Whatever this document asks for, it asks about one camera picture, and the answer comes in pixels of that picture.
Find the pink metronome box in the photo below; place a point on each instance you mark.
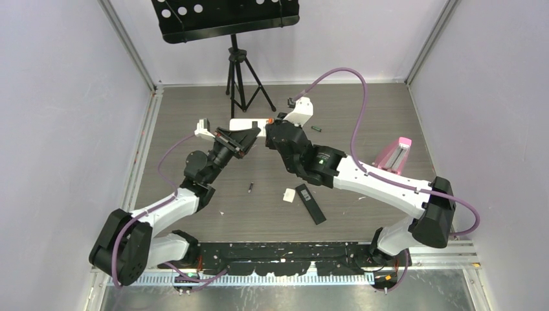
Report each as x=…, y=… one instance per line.
x=394, y=156

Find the black remote control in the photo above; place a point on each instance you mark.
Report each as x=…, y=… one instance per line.
x=311, y=204

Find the white battery cover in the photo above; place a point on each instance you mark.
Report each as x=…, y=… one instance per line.
x=289, y=195

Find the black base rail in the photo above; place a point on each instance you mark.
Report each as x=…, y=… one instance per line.
x=295, y=259

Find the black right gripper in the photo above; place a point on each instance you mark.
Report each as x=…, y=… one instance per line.
x=268, y=142

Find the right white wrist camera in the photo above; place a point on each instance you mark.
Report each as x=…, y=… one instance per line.
x=302, y=111

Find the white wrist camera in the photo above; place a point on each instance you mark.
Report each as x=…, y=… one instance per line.
x=203, y=129
x=302, y=111

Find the white remote control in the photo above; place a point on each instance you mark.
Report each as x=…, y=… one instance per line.
x=245, y=124

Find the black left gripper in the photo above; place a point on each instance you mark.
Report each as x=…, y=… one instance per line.
x=237, y=148

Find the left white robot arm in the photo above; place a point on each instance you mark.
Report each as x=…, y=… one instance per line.
x=129, y=243

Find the black music stand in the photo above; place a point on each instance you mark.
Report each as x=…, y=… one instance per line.
x=185, y=21

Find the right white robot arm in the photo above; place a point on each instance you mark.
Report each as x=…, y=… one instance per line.
x=429, y=212

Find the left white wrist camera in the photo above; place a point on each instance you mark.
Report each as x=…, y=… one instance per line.
x=203, y=129

